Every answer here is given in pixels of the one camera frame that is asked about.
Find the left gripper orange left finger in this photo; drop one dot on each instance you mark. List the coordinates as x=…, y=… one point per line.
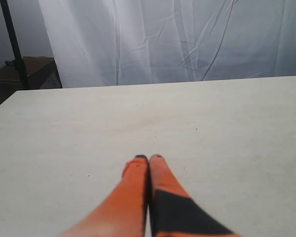
x=123, y=212

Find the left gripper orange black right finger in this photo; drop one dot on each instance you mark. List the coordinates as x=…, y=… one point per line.
x=173, y=212

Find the brown cardboard box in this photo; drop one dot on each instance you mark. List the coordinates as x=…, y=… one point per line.
x=42, y=74

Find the white wrinkled backdrop curtain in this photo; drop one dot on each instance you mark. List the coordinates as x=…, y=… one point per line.
x=124, y=42

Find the black stand pole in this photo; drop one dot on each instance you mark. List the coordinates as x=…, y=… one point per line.
x=18, y=62

